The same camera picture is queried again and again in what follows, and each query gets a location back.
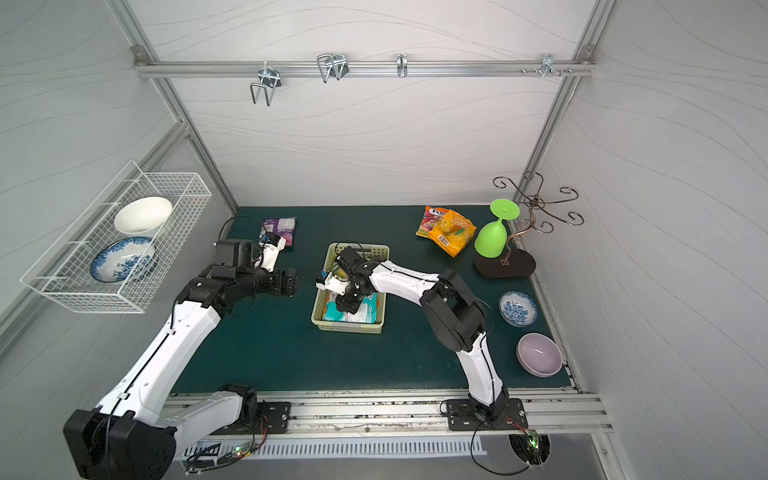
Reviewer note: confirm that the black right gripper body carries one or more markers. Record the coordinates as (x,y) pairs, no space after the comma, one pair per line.
(348,301)

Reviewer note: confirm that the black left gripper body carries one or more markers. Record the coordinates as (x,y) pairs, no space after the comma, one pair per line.
(287,282)

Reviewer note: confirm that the purple candy bag back side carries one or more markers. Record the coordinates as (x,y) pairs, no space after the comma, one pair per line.
(285,227)

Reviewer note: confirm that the orange fruits candy bag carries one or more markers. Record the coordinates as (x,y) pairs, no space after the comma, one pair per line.
(432,215)

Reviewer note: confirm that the yellow orange candy bag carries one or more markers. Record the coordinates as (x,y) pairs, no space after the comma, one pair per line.
(452,233)

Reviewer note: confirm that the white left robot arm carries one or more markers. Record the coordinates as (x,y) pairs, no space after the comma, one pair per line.
(125,436)

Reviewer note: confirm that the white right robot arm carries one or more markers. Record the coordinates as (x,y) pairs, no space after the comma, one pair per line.
(455,315)

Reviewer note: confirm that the green plastic wine glass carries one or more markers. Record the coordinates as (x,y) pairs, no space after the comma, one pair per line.
(492,238)

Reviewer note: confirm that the white ceramic bowl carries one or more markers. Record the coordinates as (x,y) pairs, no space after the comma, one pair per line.
(143,217)

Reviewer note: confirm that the metal glass holder stand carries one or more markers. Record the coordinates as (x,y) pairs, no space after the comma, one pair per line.
(514,262)

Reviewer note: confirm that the blue patterned ceramic bowl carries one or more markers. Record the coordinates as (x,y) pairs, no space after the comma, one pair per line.
(127,259)

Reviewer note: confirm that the small blue patterned dish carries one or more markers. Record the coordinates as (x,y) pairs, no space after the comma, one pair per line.
(518,309)

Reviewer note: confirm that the lilac bowl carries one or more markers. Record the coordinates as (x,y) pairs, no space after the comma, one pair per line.
(539,355)

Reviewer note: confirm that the metal double hook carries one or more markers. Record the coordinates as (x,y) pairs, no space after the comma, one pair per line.
(267,82)

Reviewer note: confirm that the metal hook centre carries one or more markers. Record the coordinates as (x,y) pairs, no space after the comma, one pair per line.
(332,65)

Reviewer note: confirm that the small metal hook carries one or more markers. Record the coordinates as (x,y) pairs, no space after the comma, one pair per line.
(402,65)

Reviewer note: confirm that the metal hook right end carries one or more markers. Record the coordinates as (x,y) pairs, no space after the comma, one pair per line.
(547,68)

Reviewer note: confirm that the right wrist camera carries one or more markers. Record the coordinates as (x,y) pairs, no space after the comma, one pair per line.
(330,282)

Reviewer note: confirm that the white wire wall basket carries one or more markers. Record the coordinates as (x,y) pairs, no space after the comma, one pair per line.
(62,273)

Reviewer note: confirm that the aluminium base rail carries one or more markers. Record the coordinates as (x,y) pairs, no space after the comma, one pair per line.
(418,412)

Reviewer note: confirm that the aluminium top rail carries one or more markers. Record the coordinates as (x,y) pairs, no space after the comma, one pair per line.
(357,69)

